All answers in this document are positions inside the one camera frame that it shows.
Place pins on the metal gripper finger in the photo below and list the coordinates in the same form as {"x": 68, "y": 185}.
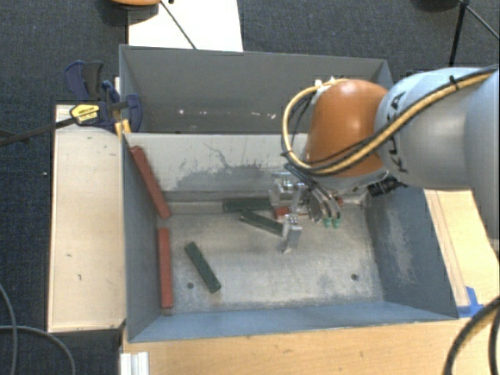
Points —
{"x": 282, "y": 193}
{"x": 292, "y": 234}

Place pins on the red-brown flat block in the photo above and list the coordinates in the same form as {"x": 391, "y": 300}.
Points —
{"x": 281, "y": 213}
{"x": 150, "y": 182}
{"x": 165, "y": 268}

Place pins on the dark green flat block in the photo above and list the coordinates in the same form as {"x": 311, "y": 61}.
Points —
{"x": 261, "y": 223}
{"x": 246, "y": 204}
{"x": 202, "y": 267}

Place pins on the grey metal bin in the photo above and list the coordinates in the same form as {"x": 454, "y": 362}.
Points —
{"x": 273, "y": 272}

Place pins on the pale wood board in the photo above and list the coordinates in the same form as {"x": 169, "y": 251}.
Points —
{"x": 86, "y": 225}

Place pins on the black cylinder on white bracket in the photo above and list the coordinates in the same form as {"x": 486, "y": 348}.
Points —
{"x": 384, "y": 188}

